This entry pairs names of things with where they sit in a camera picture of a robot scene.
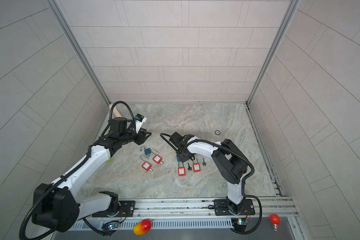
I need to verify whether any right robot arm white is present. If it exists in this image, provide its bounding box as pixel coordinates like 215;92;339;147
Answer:
160;132;263;235

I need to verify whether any red padlock with label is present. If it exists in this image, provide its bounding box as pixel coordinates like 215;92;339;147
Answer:
178;162;186;177

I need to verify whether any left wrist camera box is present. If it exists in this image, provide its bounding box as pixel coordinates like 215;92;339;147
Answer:
135;114;146;133

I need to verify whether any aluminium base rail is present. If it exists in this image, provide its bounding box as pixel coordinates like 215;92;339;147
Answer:
44;196;295;240

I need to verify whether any red light bulb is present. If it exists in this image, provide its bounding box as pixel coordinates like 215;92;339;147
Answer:
270;214;281;231

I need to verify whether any red yellow mango toy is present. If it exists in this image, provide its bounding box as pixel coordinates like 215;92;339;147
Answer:
133;219;152;236

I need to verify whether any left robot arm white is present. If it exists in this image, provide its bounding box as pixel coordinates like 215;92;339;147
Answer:
19;102;151;240

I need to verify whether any beige cylinder peg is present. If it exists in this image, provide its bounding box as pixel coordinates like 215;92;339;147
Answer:
109;104;122;119

